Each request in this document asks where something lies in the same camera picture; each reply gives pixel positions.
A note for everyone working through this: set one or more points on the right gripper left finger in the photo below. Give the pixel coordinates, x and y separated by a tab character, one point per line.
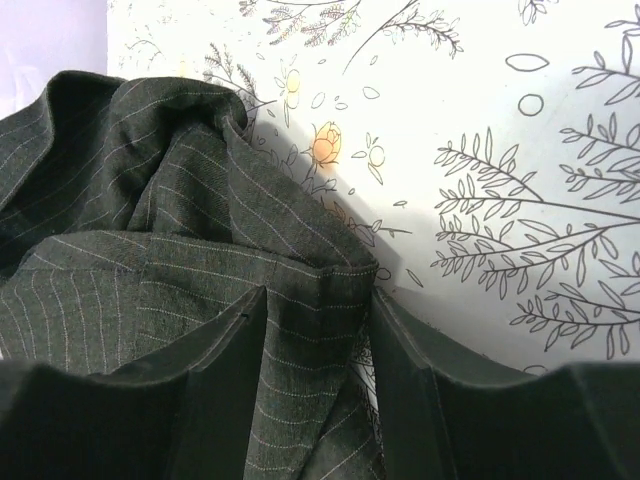
183	411

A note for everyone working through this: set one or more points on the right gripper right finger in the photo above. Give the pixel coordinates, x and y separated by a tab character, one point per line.
447	412

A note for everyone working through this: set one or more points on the black pinstriped shirt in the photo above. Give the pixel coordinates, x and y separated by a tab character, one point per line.
133	212

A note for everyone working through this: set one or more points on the floral tablecloth mat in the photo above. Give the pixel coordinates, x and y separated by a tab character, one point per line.
486	152

